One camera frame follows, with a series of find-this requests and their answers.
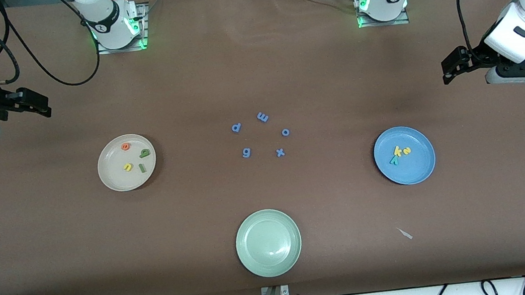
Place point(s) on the green round plate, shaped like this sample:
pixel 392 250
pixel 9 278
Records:
pixel 268 243

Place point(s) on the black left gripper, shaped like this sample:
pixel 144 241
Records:
pixel 476 56

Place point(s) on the blue foam letter g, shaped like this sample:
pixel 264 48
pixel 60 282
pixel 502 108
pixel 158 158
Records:
pixel 246 156

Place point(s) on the yellow foam letter s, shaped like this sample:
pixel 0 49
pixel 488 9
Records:
pixel 407 151

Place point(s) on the blue foam letter p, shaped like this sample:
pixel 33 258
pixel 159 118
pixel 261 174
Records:
pixel 234 131

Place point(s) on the beige brown round plate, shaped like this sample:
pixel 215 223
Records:
pixel 116 178

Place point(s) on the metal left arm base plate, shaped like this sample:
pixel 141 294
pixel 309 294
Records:
pixel 385 23

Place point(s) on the teal foam letter y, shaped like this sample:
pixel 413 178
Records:
pixel 394 161

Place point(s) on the blue round plate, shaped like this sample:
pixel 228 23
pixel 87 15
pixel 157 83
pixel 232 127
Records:
pixel 406 172

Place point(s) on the yellow foam letter k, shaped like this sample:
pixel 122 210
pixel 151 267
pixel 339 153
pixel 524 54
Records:
pixel 397 151

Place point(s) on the blue foam letter m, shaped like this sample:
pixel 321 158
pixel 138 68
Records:
pixel 263 117

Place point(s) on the small white paper scrap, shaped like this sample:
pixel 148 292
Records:
pixel 405 233

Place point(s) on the yellow foam letter n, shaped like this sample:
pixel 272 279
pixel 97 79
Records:
pixel 128 169

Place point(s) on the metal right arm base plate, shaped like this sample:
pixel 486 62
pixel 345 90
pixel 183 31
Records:
pixel 141 19

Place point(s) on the orange foam letter e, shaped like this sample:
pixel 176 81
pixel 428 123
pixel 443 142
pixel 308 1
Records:
pixel 126 148

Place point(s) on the blue foam letter x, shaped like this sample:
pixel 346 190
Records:
pixel 280 153

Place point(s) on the blue foam letter o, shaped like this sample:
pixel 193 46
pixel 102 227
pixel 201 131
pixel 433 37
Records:
pixel 282 132

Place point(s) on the brown table cover sheet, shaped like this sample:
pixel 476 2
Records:
pixel 253 68

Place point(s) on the green foam letter q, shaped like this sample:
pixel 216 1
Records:
pixel 146 154

